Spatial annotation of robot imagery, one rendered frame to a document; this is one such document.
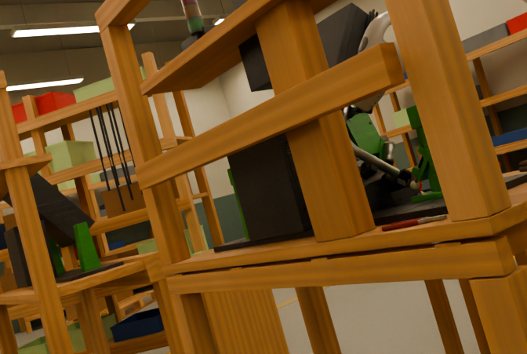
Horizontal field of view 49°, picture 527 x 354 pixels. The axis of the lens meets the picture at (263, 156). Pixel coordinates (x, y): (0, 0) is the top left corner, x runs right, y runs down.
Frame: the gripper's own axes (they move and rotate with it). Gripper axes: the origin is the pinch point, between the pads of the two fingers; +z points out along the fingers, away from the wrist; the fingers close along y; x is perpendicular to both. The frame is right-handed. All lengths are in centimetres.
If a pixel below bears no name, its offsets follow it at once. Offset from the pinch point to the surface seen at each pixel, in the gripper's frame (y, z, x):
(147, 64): 68, 206, -177
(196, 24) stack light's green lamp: 53, 11, -10
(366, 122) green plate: -10.0, 3.4, -5.1
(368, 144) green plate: -12.7, 4.0, 3.3
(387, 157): -18.2, 1.0, 7.3
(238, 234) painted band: -231, 850, -529
